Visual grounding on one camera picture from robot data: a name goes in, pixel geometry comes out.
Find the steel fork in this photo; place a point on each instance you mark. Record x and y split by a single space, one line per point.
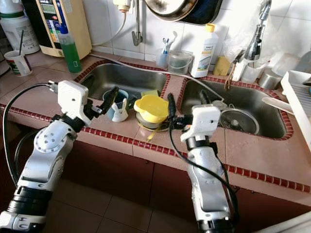
151 136

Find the dark blue hanging pan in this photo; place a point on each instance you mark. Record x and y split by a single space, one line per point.
214 12

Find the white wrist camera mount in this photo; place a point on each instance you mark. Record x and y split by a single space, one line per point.
73 99
201 121

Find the steel wall tap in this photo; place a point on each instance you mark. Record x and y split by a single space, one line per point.
137 36

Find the white printed mug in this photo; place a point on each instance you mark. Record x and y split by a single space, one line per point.
19 65

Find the dark metal spoon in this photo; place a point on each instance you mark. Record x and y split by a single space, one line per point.
22 43

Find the yellow plastic bowl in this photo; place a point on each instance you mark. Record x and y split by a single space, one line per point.
150 108

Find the white toothpaste tube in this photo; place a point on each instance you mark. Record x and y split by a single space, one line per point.
173 39

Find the white rabbit figurine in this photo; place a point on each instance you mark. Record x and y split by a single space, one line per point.
119 115

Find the small steel cup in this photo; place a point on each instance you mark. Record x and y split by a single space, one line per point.
269 80

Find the clear plastic bag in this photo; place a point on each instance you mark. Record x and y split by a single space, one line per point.
235 29

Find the clear plastic tub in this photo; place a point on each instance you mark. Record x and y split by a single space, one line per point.
284 63

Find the white dish rack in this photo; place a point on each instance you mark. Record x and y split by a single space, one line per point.
299 107

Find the white sink plug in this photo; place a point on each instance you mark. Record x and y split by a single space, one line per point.
219 104

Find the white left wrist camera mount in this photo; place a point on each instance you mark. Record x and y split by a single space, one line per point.
73 99

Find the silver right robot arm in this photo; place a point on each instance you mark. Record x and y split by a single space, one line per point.
206 184

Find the white detergent bottle yellow cap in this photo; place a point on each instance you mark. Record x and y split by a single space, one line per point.
204 53

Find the pale wooden spatula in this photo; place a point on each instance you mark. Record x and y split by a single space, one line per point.
274 104

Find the blue mug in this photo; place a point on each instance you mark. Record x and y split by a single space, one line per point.
123 97

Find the beige water purifier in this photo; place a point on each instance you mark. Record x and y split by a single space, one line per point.
80 29

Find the clear toothbrush cup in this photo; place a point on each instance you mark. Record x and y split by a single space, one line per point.
162 59

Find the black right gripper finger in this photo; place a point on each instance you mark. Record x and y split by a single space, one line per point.
172 109
204 98

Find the yellow sponge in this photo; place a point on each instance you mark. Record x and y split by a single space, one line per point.
221 67

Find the hanging steel pan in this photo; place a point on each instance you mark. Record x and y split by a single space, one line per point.
175 8

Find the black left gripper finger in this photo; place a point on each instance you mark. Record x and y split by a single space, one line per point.
111 98

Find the round steel sink strainer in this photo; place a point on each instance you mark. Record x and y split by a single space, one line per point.
240 122

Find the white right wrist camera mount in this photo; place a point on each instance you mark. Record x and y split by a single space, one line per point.
201 121

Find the large white plastic jug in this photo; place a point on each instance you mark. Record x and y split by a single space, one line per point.
19 34

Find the blue white toothbrush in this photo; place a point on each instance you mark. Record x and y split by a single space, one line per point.
165 44

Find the white plastic container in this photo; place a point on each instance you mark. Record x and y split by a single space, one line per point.
250 73

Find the green liquid soap bottle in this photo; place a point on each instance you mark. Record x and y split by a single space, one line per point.
70 56

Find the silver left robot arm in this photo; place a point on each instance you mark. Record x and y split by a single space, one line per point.
48 155

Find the clear plastic bucket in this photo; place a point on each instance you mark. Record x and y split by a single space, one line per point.
180 63

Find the steel bowl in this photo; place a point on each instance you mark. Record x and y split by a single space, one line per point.
146 125

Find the steel sink basin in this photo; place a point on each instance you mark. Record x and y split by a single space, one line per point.
126 77
248 104

